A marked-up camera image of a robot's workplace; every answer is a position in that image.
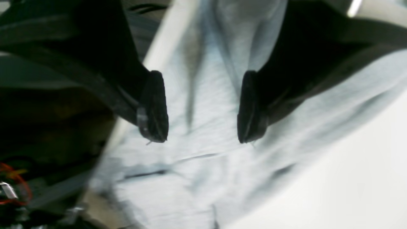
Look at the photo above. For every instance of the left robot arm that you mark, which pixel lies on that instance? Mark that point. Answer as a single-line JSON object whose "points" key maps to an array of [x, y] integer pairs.
{"points": [[54, 132]]}

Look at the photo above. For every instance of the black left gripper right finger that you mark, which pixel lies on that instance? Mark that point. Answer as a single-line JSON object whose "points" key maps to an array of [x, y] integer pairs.
{"points": [[321, 43]]}

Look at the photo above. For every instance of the grey T-shirt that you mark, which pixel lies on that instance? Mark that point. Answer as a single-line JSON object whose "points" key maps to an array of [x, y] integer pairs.
{"points": [[202, 177]]}

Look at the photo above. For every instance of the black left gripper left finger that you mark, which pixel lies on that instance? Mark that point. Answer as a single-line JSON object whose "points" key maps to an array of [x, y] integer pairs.
{"points": [[89, 42]]}

